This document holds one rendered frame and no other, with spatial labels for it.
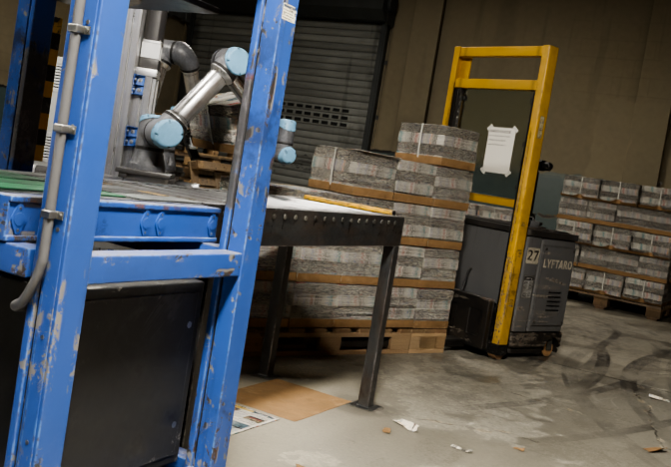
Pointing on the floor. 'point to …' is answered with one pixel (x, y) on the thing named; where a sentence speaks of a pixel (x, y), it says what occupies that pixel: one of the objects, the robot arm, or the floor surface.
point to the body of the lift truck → (520, 332)
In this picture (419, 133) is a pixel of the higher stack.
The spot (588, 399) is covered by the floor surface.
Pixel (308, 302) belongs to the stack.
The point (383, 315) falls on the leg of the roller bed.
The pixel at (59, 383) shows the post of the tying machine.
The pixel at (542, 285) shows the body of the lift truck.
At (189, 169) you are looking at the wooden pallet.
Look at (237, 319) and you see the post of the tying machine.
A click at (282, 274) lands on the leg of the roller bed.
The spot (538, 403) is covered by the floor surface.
